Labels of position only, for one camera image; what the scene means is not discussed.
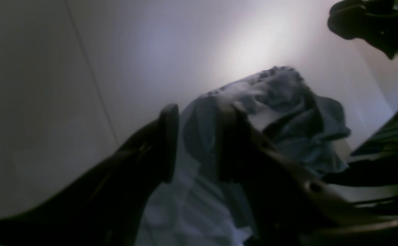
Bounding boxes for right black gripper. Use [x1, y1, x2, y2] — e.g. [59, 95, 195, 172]
[327, 0, 398, 59]

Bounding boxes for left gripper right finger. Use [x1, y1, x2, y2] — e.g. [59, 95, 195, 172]
[216, 102, 398, 246]

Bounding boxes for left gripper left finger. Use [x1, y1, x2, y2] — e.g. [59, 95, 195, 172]
[0, 104, 179, 246]

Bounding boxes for grey T-shirt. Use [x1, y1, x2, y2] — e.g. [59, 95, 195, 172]
[137, 66, 351, 246]

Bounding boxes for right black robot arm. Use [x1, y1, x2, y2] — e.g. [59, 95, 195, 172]
[327, 0, 398, 60]

